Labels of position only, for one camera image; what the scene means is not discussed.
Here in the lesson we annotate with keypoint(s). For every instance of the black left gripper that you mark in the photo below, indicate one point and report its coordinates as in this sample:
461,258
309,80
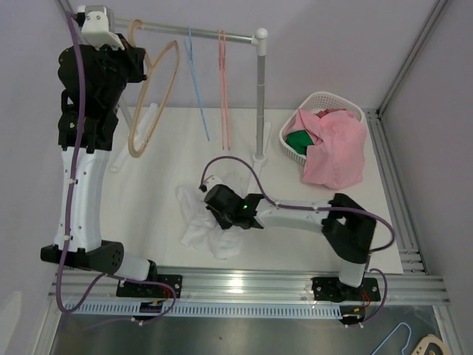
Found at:
132,55

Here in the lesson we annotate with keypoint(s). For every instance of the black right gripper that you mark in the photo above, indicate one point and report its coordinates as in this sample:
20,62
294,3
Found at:
225,223

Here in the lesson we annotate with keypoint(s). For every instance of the white t-shirt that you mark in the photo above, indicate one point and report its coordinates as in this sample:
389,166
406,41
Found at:
203,233

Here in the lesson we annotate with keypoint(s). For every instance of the blue wire hanger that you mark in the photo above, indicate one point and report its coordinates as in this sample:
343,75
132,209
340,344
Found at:
188,44

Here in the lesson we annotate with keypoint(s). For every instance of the green t-shirt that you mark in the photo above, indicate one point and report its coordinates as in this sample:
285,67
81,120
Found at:
299,141

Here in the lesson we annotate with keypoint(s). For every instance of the light pink t-shirt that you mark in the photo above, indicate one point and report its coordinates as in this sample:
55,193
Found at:
336,157

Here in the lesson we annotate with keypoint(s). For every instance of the pink wire hanger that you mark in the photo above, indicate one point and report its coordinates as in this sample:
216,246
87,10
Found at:
220,92
226,122

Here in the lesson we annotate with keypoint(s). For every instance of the dusty red t-shirt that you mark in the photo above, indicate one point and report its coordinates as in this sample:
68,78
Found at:
325,112

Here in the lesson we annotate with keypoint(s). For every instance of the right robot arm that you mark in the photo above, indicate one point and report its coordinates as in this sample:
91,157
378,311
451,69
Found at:
347,227

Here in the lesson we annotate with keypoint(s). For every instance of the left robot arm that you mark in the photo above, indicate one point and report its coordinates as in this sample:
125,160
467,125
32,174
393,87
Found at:
85,139

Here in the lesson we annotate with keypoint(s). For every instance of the blue hanger on floor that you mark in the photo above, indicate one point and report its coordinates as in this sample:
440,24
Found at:
396,341

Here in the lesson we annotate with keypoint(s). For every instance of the wooden hanger on floor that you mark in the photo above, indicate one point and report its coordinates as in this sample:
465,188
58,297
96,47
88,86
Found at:
431,345

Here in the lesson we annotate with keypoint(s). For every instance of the silver clothes rack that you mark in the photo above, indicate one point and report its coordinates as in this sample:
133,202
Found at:
259,41

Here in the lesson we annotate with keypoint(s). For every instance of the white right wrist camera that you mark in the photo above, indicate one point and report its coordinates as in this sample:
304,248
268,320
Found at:
209,182

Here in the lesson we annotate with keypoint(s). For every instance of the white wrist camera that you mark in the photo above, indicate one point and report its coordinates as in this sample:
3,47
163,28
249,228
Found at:
97,24
209,182

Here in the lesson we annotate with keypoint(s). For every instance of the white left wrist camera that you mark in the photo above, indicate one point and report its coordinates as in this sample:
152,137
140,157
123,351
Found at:
97,24

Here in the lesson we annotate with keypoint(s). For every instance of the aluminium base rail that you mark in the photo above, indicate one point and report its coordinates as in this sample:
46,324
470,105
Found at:
291,287

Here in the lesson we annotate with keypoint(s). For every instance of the white slotted cable duct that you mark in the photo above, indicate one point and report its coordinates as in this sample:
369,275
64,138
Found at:
206,309

